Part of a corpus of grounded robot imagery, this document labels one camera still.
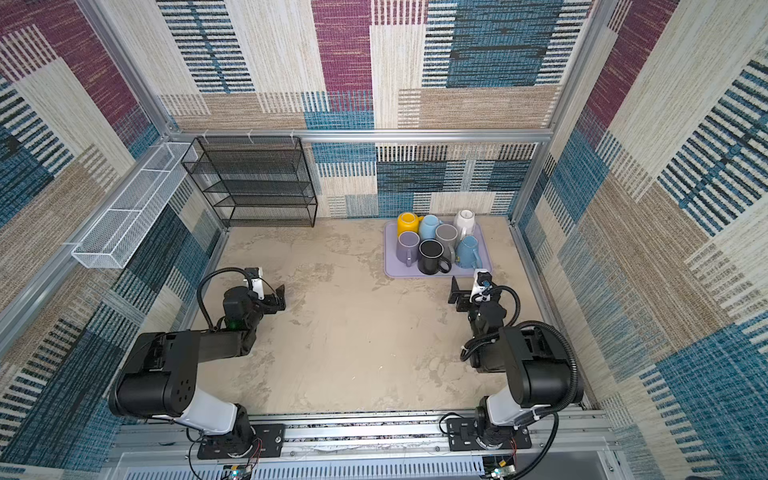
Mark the black wire shelf rack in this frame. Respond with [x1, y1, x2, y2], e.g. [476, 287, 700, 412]
[181, 136, 318, 228]

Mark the blue floral dotted mug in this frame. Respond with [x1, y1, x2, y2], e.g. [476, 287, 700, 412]
[456, 235, 483, 269]

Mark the lavender plastic tray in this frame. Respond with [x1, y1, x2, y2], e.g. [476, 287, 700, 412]
[384, 220, 493, 279]

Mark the black ceramic mug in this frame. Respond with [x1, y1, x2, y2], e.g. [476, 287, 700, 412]
[417, 239, 452, 275]

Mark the yellow round mug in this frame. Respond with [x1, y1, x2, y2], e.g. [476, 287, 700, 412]
[397, 212, 422, 236]

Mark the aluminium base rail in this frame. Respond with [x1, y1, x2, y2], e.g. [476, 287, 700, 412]
[99, 407, 632, 479]

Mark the lavender ceramic mug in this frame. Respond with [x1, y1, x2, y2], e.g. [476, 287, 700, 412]
[396, 231, 421, 267]

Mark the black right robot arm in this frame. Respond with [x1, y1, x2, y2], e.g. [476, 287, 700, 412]
[447, 271, 583, 450]

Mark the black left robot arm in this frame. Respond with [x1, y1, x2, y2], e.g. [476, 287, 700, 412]
[109, 285, 286, 462]

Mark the light blue plain mug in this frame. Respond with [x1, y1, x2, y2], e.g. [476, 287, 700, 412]
[418, 214, 443, 240]

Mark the grey ceramic mug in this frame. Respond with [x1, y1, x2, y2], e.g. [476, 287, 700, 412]
[435, 223, 458, 263]

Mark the white ceramic mug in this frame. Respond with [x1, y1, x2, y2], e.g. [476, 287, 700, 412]
[453, 209, 476, 241]

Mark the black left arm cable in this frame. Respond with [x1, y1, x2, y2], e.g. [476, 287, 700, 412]
[196, 266, 256, 331]

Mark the white wire mesh basket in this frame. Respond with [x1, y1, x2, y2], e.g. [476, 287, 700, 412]
[72, 142, 197, 269]

